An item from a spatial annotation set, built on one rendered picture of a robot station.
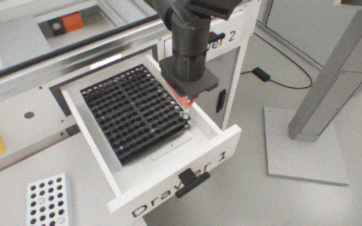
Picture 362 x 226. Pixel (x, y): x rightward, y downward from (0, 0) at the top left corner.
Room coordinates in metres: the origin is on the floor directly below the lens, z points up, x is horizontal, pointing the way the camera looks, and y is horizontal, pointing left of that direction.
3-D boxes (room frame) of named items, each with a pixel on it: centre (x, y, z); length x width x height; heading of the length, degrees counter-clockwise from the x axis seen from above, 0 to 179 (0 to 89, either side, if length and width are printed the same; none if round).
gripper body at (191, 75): (0.32, -0.01, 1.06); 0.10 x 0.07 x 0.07; 34
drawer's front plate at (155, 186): (0.20, 0.00, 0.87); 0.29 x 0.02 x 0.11; 125
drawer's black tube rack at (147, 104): (0.37, 0.11, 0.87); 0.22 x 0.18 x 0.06; 35
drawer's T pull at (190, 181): (0.18, -0.02, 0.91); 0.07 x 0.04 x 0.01; 125
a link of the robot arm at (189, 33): (0.33, -0.01, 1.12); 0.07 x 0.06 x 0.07; 22
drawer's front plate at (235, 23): (0.64, -0.08, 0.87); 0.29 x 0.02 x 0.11; 125
